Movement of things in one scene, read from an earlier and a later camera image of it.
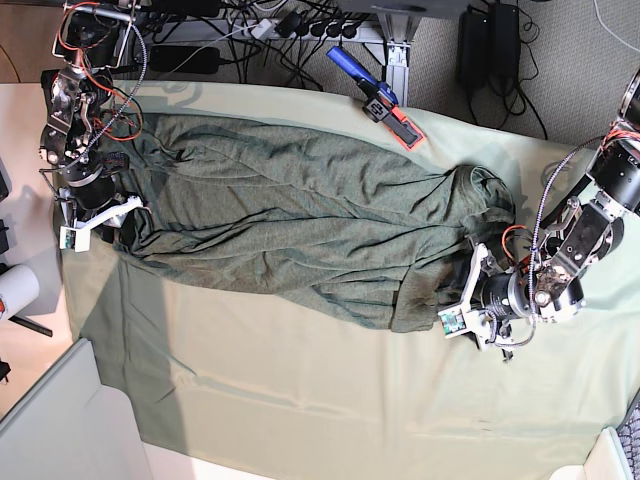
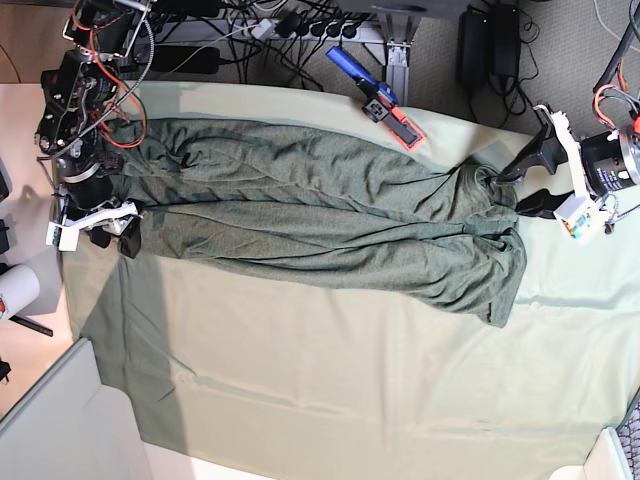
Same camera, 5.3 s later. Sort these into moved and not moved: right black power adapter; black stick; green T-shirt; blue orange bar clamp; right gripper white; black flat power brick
Moved: right gripper white; green T-shirt
Not moved: right black power adapter; black stick; black flat power brick; blue orange bar clamp
